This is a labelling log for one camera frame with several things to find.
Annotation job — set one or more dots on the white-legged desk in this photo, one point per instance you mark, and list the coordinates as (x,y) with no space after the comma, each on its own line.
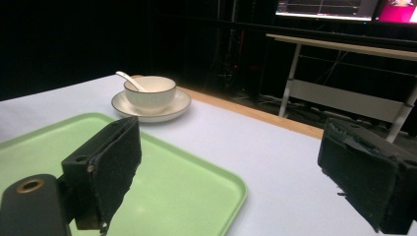
(344,95)

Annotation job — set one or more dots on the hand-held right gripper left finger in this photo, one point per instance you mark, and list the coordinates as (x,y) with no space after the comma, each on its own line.
(105,164)

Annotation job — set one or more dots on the white ceramic spoon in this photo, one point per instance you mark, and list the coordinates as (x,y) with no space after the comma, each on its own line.
(130,80)

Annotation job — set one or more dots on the computer monitor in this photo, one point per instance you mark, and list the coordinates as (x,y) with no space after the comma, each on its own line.
(324,9)

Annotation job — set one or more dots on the white saucer plate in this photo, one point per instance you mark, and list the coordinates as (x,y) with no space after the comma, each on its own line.
(177,106)

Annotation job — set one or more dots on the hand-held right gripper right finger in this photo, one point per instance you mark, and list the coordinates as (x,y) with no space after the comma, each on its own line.
(364,173)

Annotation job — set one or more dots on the white bowl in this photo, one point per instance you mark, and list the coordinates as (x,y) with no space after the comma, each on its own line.
(151,93)

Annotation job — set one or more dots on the green plastic tray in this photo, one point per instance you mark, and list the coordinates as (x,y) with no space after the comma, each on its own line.
(183,190)

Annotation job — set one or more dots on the monitor with pink screen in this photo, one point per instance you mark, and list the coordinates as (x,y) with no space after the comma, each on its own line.
(398,11)

